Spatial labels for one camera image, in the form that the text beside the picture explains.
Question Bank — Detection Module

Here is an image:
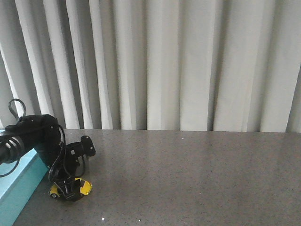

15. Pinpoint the yellow toy beetle car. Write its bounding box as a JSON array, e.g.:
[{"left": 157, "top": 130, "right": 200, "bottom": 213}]
[{"left": 48, "top": 178, "right": 93, "bottom": 199}]

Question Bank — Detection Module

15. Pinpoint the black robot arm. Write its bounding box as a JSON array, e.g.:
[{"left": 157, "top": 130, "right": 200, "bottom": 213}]
[{"left": 0, "top": 114, "right": 95, "bottom": 202}]

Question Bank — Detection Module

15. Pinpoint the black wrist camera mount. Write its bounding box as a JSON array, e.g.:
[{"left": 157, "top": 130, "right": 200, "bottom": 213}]
[{"left": 80, "top": 136, "right": 96, "bottom": 157}]

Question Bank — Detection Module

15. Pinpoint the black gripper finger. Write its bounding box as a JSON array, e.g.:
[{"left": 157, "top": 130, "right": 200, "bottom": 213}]
[
  {"left": 68, "top": 178, "right": 83, "bottom": 202},
  {"left": 54, "top": 180, "right": 71, "bottom": 200}
]

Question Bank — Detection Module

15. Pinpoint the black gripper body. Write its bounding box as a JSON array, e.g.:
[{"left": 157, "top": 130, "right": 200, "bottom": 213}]
[{"left": 50, "top": 142, "right": 82, "bottom": 183}]

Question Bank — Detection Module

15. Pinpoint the grey pleated curtain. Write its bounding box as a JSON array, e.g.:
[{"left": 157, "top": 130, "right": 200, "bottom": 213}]
[{"left": 0, "top": 0, "right": 301, "bottom": 132}]

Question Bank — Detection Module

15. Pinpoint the light blue storage box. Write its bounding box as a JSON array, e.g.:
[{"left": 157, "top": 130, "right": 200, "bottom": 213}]
[{"left": 0, "top": 128, "right": 49, "bottom": 226}]

